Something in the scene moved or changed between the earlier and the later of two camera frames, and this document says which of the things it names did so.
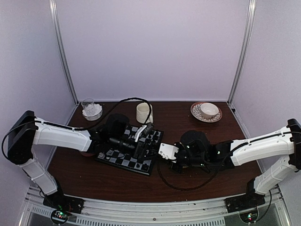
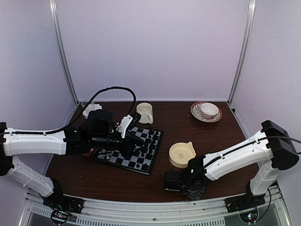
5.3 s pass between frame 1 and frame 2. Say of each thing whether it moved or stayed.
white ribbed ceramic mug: stayed
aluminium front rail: stayed
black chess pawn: stayed
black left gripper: moved
